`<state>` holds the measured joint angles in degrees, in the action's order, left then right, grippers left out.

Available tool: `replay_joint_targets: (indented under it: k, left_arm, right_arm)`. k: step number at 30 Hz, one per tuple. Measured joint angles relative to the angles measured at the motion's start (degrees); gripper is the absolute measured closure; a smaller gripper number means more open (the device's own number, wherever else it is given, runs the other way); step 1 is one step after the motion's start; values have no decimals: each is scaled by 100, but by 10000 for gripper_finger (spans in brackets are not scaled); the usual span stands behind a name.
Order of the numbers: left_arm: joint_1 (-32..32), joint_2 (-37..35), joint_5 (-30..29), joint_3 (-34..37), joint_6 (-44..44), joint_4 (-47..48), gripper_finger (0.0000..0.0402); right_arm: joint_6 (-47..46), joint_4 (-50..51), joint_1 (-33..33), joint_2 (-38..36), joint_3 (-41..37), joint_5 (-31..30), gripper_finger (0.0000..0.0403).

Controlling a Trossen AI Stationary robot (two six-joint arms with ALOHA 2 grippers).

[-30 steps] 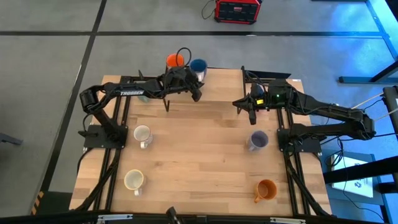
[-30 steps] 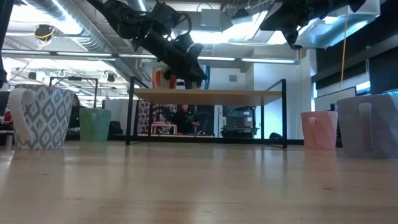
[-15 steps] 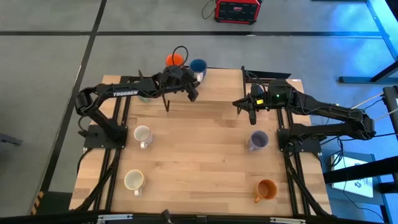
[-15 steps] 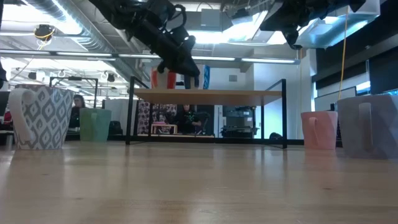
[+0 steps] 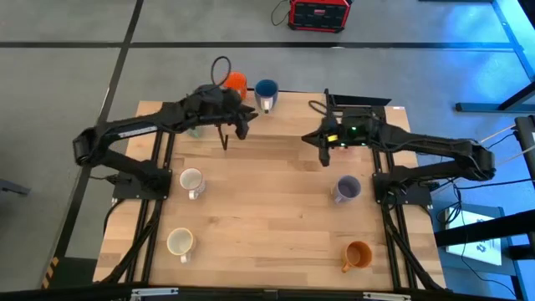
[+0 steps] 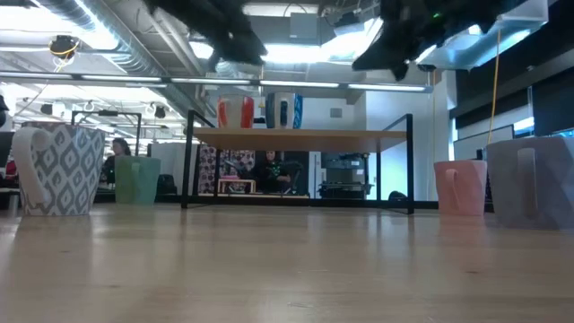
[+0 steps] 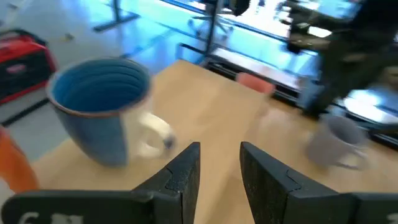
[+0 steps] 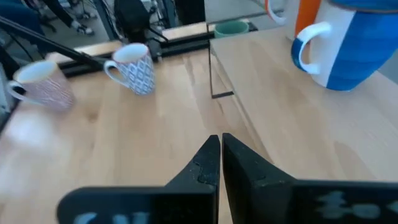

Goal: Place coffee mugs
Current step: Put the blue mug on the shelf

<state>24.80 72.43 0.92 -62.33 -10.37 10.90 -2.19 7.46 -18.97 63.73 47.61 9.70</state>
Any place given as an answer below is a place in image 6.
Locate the green mug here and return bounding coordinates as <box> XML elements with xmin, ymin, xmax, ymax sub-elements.
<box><xmin>114</xmin><ymin>155</ymin><xmax>161</xmax><ymax>206</ymax></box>

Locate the black bag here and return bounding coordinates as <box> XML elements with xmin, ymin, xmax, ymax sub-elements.
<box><xmin>156</xmin><ymin>173</ymin><xmax>177</xmax><ymax>196</ymax></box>

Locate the black aluminium extrusion frame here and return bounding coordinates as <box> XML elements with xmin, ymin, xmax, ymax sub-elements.
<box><xmin>93</xmin><ymin>193</ymin><xmax>494</xmax><ymax>211</ymax></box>

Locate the orange mug white handle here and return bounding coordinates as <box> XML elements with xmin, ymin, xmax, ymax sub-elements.
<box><xmin>216</xmin><ymin>95</ymin><xmax>256</xmax><ymax>130</ymax></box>

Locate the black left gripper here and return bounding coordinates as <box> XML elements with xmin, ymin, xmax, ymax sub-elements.
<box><xmin>178</xmin><ymin>0</ymin><xmax>269</xmax><ymax>73</ymax></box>

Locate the patterned room divider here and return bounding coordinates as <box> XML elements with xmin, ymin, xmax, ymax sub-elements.
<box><xmin>198</xmin><ymin>144</ymin><xmax>256</xmax><ymax>195</ymax></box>

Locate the blue mug white handle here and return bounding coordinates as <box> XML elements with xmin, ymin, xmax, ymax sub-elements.
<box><xmin>265</xmin><ymin>92</ymin><xmax>304</xmax><ymax>130</ymax></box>

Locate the long linear ceiling light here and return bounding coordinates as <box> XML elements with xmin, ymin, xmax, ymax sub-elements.
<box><xmin>0</xmin><ymin>70</ymin><xmax>435</xmax><ymax>94</ymax></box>

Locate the small wooden stool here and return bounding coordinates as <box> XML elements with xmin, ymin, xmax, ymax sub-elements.
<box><xmin>217</xmin><ymin>178</ymin><xmax>257</xmax><ymax>195</ymax></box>

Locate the white grey diamond-patterned mug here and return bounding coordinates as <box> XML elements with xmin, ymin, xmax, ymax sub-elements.
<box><xmin>11</xmin><ymin>121</ymin><xmax>107</xmax><ymax>217</ymax></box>

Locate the person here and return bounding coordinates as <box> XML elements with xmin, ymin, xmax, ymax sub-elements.
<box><xmin>251</xmin><ymin>150</ymin><xmax>293</xmax><ymax>195</ymax></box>
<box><xmin>101</xmin><ymin>137</ymin><xmax>134</xmax><ymax>186</ymax></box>

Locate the wooden shelf riser black frame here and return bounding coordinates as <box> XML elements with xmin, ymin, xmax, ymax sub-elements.
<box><xmin>180</xmin><ymin>109</ymin><xmax>414</xmax><ymax>215</ymax></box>

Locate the black yellow cable reel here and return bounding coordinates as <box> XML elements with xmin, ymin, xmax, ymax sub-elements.
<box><xmin>48</xmin><ymin>34</ymin><xmax>81</xmax><ymax>62</ymax></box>

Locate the lavender mug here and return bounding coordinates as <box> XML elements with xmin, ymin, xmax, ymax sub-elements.
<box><xmin>486</xmin><ymin>136</ymin><xmax>574</xmax><ymax>231</ymax></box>

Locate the black cabinet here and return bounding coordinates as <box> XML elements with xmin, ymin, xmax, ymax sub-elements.
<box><xmin>320</xmin><ymin>152</ymin><xmax>373</xmax><ymax>199</ymax></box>

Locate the pink mug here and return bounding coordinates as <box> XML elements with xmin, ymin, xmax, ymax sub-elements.
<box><xmin>433</xmin><ymin>160</ymin><xmax>489</xmax><ymax>217</ymax></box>

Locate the white board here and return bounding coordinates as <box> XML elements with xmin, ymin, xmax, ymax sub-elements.
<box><xmin>452</xmin><ymin>124</ymin><xmax>517</xmax><ymax>162</ymax></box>

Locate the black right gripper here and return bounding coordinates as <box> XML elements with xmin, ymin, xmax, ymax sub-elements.
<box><xmin>352</xmin><ymin>0</ymin><xmax>454</xmax><ymax>82</ymax></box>

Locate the yellow hanging cable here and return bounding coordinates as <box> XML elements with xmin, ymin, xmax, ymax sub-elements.
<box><xmin>487</xmin><ymin>26</ymin><xmax>502</xmax><ymax>134</ymax></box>

